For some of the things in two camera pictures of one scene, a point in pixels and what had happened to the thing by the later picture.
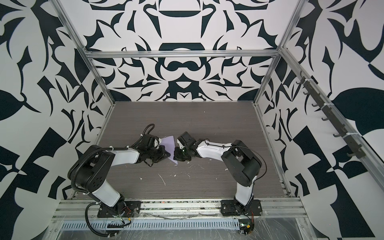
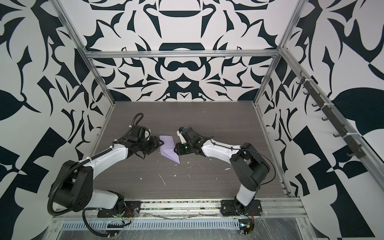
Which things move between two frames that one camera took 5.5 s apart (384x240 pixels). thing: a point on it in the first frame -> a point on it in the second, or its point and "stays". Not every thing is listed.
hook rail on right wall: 350,139 stays
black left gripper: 163,155 -> 156,144
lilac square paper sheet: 169,143 stays
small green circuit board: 246,226 stays
